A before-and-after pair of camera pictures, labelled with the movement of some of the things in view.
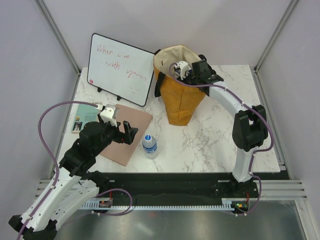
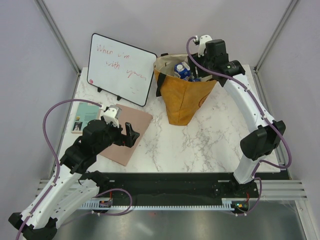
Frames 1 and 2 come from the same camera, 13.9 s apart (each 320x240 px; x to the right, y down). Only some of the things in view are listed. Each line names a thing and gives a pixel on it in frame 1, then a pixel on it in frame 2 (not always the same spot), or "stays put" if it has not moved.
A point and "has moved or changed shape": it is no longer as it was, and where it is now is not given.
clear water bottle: x=150 y=146 has moved or changed shape
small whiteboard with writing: x=120 y=68 stays put
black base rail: x=177 y=186 stays put
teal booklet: x=84 y=114 stays put
